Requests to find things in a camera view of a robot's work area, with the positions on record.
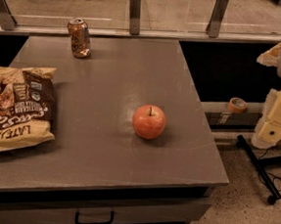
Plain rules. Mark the red apple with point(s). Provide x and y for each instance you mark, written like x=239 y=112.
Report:
x=149 y=122

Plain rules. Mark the brown chip bag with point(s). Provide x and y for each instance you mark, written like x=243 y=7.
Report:
x=26 y=106

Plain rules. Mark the orange tape roll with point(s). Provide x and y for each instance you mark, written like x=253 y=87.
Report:
x=237 y=105

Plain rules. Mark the black stand leg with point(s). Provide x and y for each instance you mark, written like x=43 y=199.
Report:
x=260 y=164

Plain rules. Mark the grey cabinet drawer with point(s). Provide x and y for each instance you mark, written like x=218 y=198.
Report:
x=147 y=211

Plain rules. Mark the orange soda can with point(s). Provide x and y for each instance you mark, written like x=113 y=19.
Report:
x=80 y=40

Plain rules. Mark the glass barrier panel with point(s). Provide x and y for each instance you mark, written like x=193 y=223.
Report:
x=241 y=16

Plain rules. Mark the right metal bracket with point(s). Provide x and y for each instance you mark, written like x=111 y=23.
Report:
x=217 y=15

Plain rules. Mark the metal bracket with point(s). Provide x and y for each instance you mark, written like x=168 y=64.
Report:
x=217 y=15
x=7 y=21
x=134 y=16

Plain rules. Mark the middle metal bracket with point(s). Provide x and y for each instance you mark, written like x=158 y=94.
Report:
x=134 y=16

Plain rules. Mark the black drawer handle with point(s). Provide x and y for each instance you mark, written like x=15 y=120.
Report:
x=94 y=216

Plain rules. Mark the left metal bracket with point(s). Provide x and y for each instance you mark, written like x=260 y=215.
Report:
x=7 y=21

